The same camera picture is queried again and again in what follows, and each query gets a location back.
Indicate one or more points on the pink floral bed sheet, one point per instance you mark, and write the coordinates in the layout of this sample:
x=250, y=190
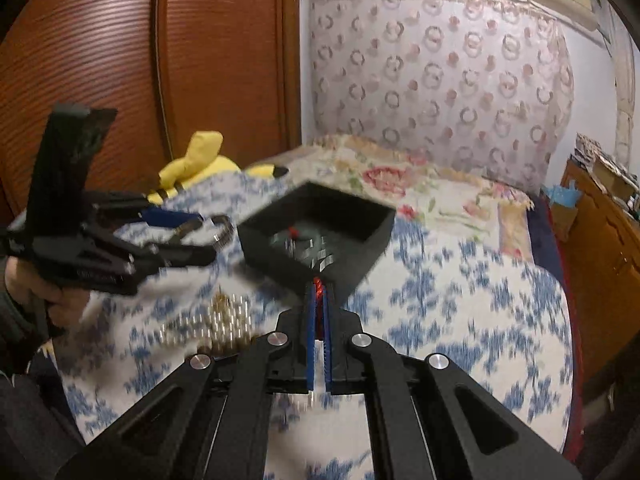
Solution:
x=440, y=200

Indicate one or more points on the person's left hand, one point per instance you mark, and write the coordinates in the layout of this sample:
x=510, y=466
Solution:
x=65, y=305

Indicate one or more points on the brown wooden wardrobe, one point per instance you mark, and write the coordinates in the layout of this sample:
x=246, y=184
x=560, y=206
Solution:
x=125, y=70

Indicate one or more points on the clutter of small boxes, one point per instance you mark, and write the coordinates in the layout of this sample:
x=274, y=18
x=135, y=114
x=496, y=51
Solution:
x=607, y=165

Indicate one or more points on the silver jewelry with red bead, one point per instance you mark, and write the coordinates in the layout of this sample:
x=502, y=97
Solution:
x=310, y=252

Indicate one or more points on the person's left forearm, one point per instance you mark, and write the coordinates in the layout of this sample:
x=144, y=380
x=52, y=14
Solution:
x=17, y=330

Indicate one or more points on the black jewelry box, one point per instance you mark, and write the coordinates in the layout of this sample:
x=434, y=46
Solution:
x=350, y=220

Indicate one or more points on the blue floral white blanket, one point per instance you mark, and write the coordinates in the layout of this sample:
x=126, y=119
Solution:
x=450, y=320

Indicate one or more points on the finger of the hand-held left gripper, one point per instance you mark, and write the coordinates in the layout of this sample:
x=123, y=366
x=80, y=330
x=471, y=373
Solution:
x=172, y=217
x=175, y=256

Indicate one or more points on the yellow plush toy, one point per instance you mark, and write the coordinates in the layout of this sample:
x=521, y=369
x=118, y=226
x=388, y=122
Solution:
x=200, y=160

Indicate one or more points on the cardboard box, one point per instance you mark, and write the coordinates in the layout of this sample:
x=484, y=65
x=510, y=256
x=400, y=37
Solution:
x=565, y=220

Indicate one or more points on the dark blue mattress cover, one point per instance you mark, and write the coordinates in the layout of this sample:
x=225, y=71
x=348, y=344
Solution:
x=555, y=270

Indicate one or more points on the circle patterned curtain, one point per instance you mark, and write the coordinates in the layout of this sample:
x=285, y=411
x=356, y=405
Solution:
x=440, y=85

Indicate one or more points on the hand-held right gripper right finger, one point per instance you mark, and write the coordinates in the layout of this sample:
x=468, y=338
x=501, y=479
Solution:
x=328, y=366

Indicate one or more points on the blue paper item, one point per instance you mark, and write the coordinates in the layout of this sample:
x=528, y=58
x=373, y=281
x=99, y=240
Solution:
x=562, y=194

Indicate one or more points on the brown wooden cabinet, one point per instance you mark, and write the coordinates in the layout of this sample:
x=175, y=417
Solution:
x=605, y=270

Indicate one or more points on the person's dark clothing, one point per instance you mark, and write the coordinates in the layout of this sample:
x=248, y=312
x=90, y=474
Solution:
x=30, y=420

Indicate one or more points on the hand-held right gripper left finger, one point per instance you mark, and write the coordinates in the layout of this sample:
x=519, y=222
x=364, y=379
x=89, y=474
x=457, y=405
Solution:
x=311, y=350

